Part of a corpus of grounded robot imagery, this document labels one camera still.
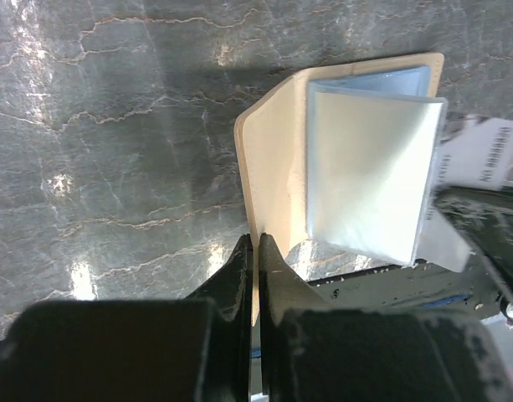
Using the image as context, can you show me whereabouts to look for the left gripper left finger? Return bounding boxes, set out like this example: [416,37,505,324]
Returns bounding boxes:
[0,235,253,401]

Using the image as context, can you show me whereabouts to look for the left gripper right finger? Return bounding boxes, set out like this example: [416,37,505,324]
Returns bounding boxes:
[258,234,513,401]

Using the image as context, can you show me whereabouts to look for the white credit card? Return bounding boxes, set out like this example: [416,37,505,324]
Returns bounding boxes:
[417,112,513,273]

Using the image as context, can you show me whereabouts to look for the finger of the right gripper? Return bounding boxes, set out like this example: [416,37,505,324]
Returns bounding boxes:
[433,187,513,307]

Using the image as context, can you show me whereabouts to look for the beige leather card holder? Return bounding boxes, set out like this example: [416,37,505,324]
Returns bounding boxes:
[233,52,449,327]

